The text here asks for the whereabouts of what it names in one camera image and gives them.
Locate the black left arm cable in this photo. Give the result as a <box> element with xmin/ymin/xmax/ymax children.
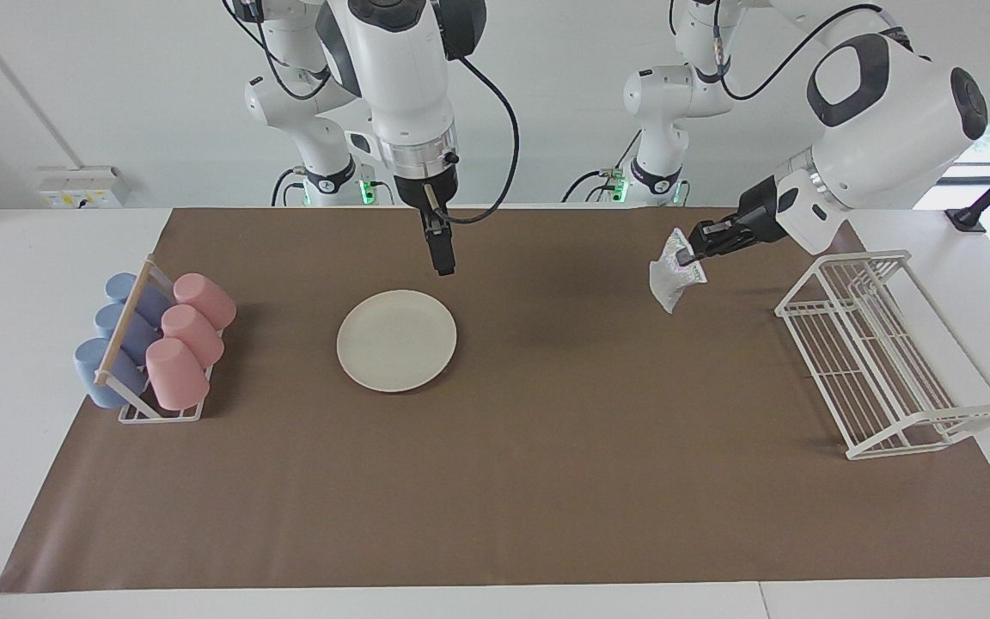
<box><xmin>712</xmin><ymin>3</ymin><xmax>895</xmax><ymax>101</ymax></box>

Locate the black left base cable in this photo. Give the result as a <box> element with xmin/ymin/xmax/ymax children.
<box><xmin>559</xmin><ymin>129</ymin><xmax>644</xmax><ymax>204</ymax></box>

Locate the white wall outlet box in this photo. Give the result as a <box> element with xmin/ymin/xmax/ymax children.
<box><xmin>38</xmin><ymin>166</ymin><xmax>131</xmax><ymax>209</ymax></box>

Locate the blue cup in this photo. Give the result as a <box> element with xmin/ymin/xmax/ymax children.
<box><xmin>95</xmin><ymin>303</ymin><xmax>162</xmax><ymax>366</ymax></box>
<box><xmin>74</xmin><ymin>338</ymin><xmax>152</xmax><ymax>409</ymax></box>
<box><xmin>105</xmin><ymin>273</ymin><xmax>174</xmax><ymax>328</ymax></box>

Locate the brown table mat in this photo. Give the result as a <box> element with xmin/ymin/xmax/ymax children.
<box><xmin>0</xmin><ymin>206</ymin><xmax>990</xmax><ymax>594</ymax></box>

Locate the white wire dish rack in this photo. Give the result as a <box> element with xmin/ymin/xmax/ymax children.
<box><xmin>774</xmin><ymin>250</ymin><xmax>990</xmax><ymax>461</ymax></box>

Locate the black right base cable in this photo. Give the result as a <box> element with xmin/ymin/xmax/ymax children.
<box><xmin>270</xmin><ymin>168</ymin><xmax>309</xmax><ymax>207</ymax></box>

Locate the black base cable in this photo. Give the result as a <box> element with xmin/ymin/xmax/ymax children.
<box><xmin>559</xmin><ymin>129</ymin><xmax>644</xmax><ymax>204</ymax></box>
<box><xmin>270</xmin><ymin>168</ymin><xmax>309</xmax><ymax>207</ymax></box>

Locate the pink cup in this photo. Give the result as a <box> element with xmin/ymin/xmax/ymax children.
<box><xmin>145</xmin><ymin>337</ymin><xmax>211</xmax><ymax>411</ymax></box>
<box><xmin>161</xmin><ymin>304</ymin><xmax>225</xmax><ymax>368</ymax></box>
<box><xmin>173</xmin><ymin>273</ymin><xmax>237</xmax><ymax>331</ymax></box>

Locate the wooden cup rack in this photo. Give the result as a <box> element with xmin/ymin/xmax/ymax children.
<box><xmin>94</xmin><ymin>254</ymin><xmax>214</xmax><ymax>424</ymax></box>

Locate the silver mesh sponge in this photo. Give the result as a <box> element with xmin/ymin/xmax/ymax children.
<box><xmin>649</xmin><ymin>228</ymin><xmax>710</xmax><ymax>315</ymax></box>

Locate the cream round plate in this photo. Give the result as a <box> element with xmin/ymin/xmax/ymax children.
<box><xmin>336</xmin><ymin>290</ymin><xmax>458</xmax><ymax>394</ymax></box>

